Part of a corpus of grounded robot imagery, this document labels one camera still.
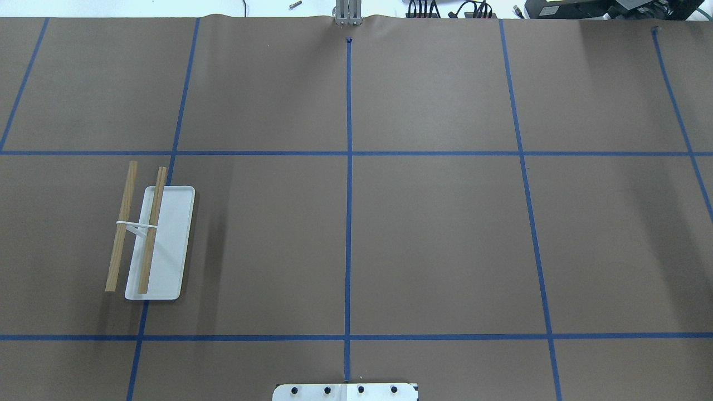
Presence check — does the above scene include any inner wooden rack bar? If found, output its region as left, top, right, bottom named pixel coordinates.
left=138, top=167, right=168, bottom=294

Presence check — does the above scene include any wooden rack bar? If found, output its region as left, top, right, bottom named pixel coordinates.
left=138, top=167, right=168, bottom=294
left=105, top=160, right=138, bottom=292

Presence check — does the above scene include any white towel rack base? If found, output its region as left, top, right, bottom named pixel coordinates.
left=124, top=186, right=196, bottom=301

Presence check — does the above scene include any outer wooden rack bar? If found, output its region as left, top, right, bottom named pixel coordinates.
left=105, top=160, right=138, bottom=292

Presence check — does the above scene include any black equipment box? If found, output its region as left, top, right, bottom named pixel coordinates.
left=524, top=1, right=703, bottom=21

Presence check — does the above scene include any grey aluminium frame post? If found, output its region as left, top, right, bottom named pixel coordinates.
left=333, top=0, right=363, bottom=26

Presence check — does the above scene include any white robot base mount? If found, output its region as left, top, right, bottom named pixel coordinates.
left=272, top=383, right=419, bottom=400

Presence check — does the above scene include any white rack bracket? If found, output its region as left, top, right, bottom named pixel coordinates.
left=115, top=221, right=158, bottom=238

